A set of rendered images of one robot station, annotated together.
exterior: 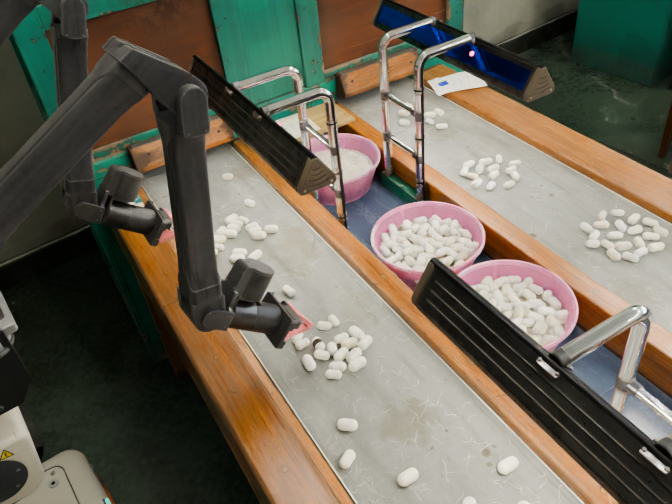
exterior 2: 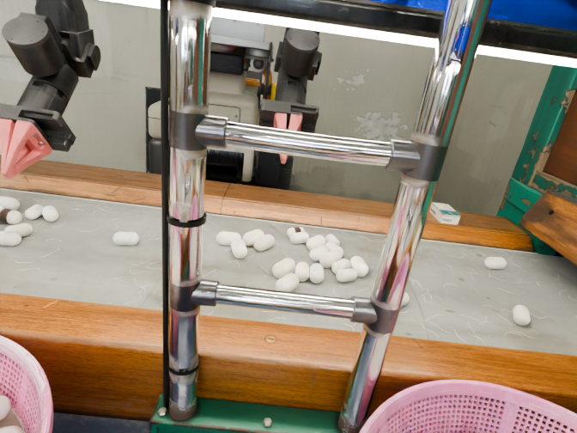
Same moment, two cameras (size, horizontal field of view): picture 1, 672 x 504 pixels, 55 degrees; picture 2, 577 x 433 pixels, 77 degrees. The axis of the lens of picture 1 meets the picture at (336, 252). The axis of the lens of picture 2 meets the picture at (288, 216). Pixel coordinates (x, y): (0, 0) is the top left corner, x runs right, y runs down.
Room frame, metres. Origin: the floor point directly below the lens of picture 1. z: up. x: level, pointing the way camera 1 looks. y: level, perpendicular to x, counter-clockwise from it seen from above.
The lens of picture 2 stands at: (1.45, -0.21, 1.01)
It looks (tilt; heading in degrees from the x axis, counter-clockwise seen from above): 23 degrees down; 113
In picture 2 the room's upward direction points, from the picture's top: 8 degrees clockwise
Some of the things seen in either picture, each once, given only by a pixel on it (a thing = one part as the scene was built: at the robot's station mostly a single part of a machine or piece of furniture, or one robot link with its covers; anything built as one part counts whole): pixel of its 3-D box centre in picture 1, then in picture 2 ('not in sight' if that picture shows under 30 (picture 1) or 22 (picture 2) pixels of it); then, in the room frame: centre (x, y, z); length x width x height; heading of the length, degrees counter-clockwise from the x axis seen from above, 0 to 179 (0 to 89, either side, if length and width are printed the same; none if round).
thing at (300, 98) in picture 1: (292, 169); (294, 193); (1.33, 0.08, 0.90); 0.20 x 0.19 x 0.45; 26
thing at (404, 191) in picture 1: (427, 116); not in sight; (1.50, -0.28, 0.90); 0.20 x 0.19 x 0.45; 26
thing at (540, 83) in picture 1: (451, 41); not in sight; (1.54, -0.35, 1.08); 0.62 x 0.08 x 0.07; 26
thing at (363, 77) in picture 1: (379, 71); not in sight; (1.97, -0.21, 0.83); 0.30 x 0.06 x 0.07; 116
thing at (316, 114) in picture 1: (297, 127); not in sight; (1.77, 0.07, 0.77); 0.33 x 0.15 x 0.01; 116
